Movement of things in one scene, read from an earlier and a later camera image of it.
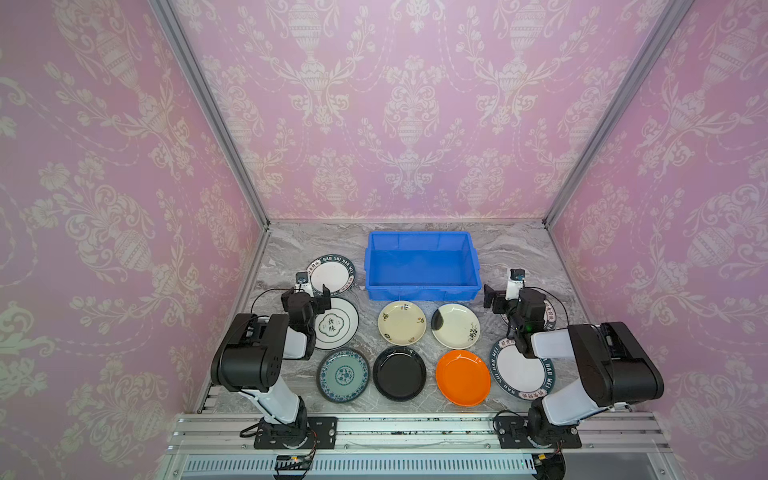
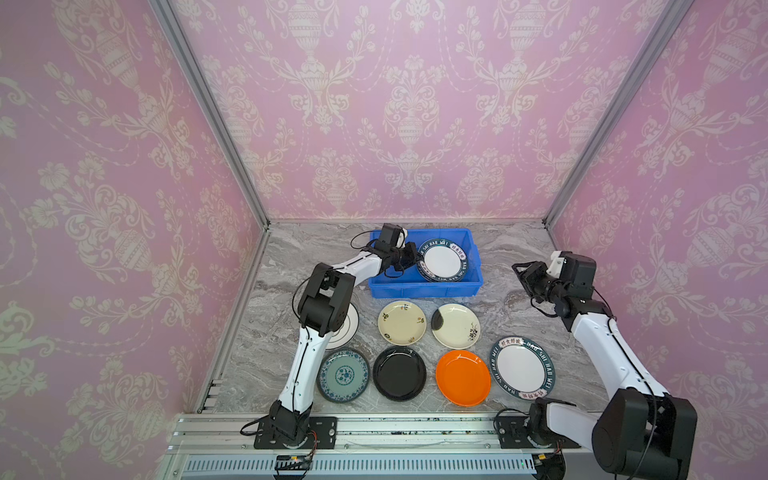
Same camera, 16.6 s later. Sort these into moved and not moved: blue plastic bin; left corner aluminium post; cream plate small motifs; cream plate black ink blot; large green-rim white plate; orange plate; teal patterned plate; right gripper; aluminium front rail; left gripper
Moved: right gripper; left gripper
Not moved: orange plate; cream plate small motifs; cream plate black ink blot; large green-rim white plate; left corner aluminium post; teal patterned plate; blue plastic bin; aluminium front rail
